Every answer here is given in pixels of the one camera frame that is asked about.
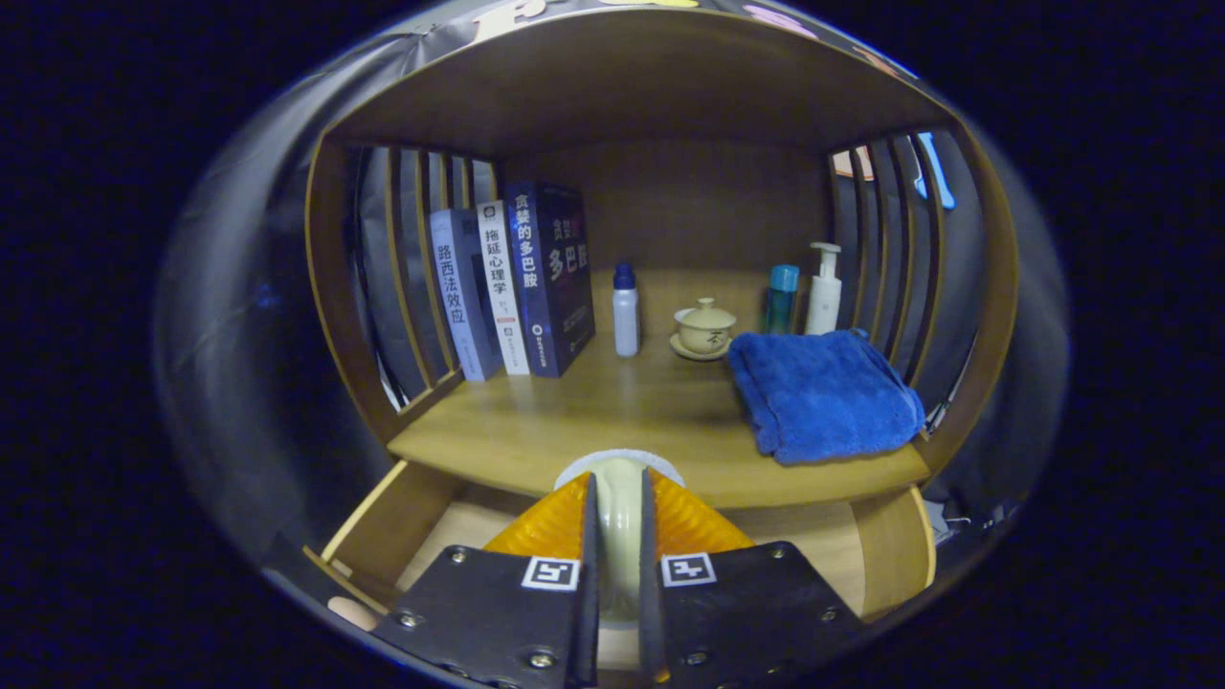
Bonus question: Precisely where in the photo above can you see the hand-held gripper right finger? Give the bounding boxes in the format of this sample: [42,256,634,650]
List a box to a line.
[637,467,867,689]

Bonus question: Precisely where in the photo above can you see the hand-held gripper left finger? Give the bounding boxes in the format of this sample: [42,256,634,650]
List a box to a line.
[371,469,601,689]

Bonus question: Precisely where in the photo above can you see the wooden drawer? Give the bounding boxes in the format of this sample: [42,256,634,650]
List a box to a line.
[302,459,939,633]

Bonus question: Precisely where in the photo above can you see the wooden countertop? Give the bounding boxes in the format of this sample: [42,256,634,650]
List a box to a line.
[388,330,931,510]

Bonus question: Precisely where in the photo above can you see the wooden cabinet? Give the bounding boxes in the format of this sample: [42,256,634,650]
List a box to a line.
[304,8,1020,508]

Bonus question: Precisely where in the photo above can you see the blue folded towel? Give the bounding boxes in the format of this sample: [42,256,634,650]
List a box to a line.
[725,328,927,467]

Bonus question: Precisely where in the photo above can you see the beige lidded tea cup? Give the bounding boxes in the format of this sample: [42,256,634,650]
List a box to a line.
[669,297,739,363]

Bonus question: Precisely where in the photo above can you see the white bottle with blue cap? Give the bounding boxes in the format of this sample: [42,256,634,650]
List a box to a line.
[612,262,640,358]

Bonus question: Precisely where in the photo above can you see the white book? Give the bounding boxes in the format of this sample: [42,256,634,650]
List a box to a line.
[476,199,532,377]

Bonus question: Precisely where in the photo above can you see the teal bottle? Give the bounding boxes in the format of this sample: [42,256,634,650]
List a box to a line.
[764,264,801,336]

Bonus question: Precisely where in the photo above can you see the dark navy book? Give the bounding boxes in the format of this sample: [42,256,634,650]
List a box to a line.
[503,180,597,379]

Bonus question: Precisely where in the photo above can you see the pale blue book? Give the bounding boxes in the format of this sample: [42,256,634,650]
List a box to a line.
[429,208,506,384]

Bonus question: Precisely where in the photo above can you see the white pump bottle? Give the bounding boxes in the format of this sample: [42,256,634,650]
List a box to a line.
[804,241,844,336]

